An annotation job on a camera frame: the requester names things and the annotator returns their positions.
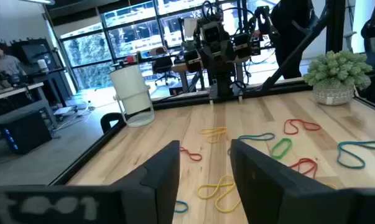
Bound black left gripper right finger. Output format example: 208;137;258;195
229;139;375;224

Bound small blue rubber band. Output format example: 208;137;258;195
174;200;189;214

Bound green potted succulent plant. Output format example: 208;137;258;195
302;49;374;106

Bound white paper roll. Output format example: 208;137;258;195
37;58;50;73

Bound office desk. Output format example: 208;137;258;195
0;81;67;130

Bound green rubber band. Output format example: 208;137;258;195
270;138;293;160

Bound small red rubber band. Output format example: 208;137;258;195
179;146;203;162

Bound large teal rubber band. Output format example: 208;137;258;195
336;141;375;170

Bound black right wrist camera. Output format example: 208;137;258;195
201;20;224;44

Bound white cup with ball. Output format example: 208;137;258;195
108;64;155;128

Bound yellow and green rubber bands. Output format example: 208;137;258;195
197;174;241;213

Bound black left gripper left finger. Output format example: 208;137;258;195
0;140;180;224

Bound black curved bracket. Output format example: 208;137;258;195
100;112;124;134

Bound black office chair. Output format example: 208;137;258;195
151;55;178;86
360;0;375;69

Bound person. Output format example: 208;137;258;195
0;45;27;91
269;0;319;80

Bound black computer tower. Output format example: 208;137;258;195
0;110;53;155

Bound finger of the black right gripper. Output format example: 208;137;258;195
183;49;204;74
232;32;253;60

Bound thin teal rubber band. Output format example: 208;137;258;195
227;133;275;155

